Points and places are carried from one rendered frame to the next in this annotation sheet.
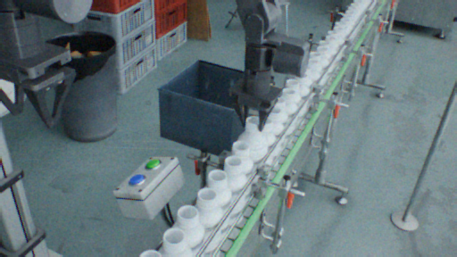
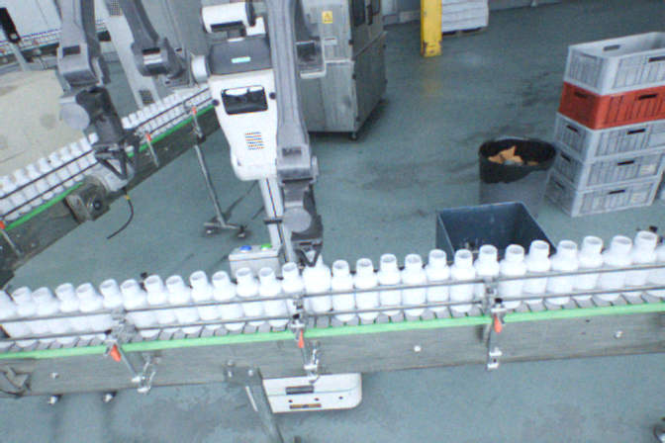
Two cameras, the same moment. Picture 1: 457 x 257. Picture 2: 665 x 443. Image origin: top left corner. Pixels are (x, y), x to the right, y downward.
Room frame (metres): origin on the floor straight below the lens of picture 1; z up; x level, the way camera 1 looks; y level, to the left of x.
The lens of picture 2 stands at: (0.63, -0.79, 1.78)
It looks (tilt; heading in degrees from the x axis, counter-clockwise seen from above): 33 degrees down; 72
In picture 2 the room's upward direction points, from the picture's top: 8 degrees counter-clockwise
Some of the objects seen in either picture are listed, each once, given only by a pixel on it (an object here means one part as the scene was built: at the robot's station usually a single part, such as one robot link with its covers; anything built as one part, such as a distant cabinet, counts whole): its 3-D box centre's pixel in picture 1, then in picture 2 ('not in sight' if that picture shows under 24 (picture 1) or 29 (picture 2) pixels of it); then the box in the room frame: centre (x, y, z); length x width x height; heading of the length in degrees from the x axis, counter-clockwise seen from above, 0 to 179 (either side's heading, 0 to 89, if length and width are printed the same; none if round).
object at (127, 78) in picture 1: (120, 64); (597, 185); (3.32, 0.98, 0.11); 0.61 x 0.41 x 0.22; 163
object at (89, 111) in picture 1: (86, 88); (511, 194); (2.47, 0.98, 0.32); 0.45 x 0.45 x 0.64
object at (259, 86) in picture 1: (256, 81); (305, 221); (0.81, -0.05, 1.29); 0.10 x 0.07 x 0.07; 67
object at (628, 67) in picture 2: not in sight; (630, 62); (3.32, 0.99, 1.00); 0.61 x 0.41 x 0.22; 164
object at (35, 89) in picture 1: (38, 92); (119, 159); (0.45, 0.24, 1.44); 0.07 x 0.07 x 0.09; 67
